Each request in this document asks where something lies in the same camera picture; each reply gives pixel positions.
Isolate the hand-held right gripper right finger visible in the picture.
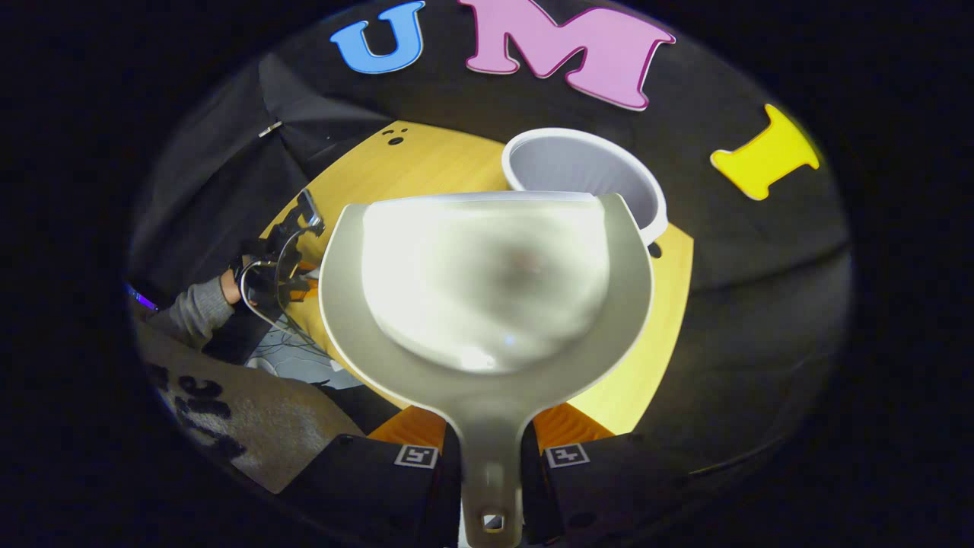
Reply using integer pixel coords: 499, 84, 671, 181
521, 402, 689, 548

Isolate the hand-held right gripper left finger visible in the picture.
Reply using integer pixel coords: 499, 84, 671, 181
285, 406, 463, 548

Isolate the white dustpan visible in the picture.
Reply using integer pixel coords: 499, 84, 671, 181
318, 190, 655, 548

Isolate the white garbage bin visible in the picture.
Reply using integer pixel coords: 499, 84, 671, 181
501, 127, 670, 246

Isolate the wooden desktop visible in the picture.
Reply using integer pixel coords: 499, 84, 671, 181
259, 120, 695, 436

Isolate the person's grey printed clothing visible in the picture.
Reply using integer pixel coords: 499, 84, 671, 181
135, 320, 366, 495

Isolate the black backdrop cloth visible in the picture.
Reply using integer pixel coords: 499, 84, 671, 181
129, 0, 853, 473

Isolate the white cable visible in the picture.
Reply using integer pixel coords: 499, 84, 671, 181
238, 257, 284, 330

